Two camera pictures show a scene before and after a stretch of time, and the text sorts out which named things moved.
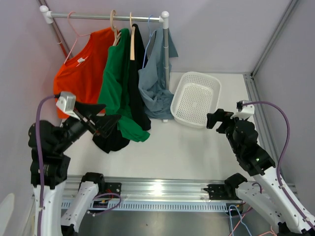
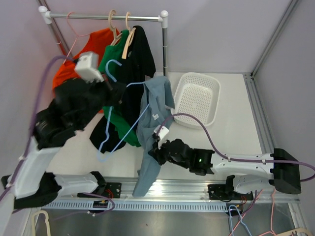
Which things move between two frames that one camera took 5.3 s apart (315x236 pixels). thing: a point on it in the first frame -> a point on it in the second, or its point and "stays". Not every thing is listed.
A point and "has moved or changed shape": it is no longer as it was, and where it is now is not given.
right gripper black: x=220 y=116 -> x=156 y=152
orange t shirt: x=80 y=73 stays
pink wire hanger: x=77 y=36 stays
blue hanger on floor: x=240 y=220 stays
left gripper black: x=104 y=124 -> x=113 y=91
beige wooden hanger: x=115 y=37 stays
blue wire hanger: x=149 y=41 -> x=110 y=115
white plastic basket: x=194 y=96 stays
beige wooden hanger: x=132 y=48 has moved or changed shape
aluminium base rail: x=160 y=194 stays
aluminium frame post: x=289 y=11 stays
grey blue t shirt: x=158 y=103 -> x=155 y=99
